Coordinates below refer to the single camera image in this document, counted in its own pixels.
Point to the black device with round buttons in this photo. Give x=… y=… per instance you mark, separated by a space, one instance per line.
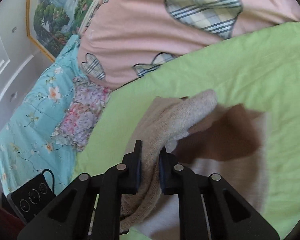
x=32 y=197

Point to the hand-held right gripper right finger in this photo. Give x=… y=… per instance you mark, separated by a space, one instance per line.
x=161 y=172

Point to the pink quilt with plaid hearts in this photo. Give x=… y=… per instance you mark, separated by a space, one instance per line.
x=145 y=30

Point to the white panelled wardrobe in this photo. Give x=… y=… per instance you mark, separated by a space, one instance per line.
x=5 y=67

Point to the framed landscape painting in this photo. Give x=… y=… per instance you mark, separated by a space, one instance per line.
x=60 y=17

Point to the dark red cloth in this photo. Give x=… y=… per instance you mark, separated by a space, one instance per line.
x=2 y=220

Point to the purple floral ruffled pillow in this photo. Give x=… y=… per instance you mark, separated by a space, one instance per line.
x=82 y=115

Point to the beige knit sweater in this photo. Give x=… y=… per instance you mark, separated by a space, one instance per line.
x=170 y=120

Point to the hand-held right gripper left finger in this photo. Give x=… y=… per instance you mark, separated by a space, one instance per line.
x=139 y=172

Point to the green bed sheet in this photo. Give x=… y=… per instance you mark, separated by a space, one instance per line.
x=265 y=67

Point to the light blue floral quilt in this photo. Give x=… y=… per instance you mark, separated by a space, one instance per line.
x=35 y=120

